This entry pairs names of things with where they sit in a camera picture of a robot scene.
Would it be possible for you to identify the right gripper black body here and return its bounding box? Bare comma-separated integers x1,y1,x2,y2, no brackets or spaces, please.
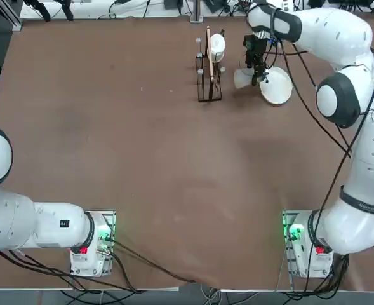
243,33,267,66

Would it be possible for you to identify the white round plate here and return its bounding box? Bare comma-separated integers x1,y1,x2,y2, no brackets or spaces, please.
258,65,294,106

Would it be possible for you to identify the black stand leg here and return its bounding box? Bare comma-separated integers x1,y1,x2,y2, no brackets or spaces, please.
24,0,53,22
58,0,75,20

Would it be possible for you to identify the white mug black handle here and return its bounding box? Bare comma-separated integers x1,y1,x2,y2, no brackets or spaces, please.
207,29,227,64

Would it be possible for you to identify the black wire cup rack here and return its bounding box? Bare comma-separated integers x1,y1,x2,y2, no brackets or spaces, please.
194,25,227,103

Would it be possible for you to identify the aluminium camera post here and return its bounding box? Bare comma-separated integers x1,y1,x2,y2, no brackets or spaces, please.
189,0,204,24

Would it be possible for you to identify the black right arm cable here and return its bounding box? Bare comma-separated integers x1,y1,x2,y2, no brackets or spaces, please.
267,18,374,293

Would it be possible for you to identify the black base cable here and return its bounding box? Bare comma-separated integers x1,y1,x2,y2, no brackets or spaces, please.
104,234,206,285

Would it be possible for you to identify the aluminium frame post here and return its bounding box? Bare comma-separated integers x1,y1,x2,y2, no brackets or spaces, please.
1,0,23,32

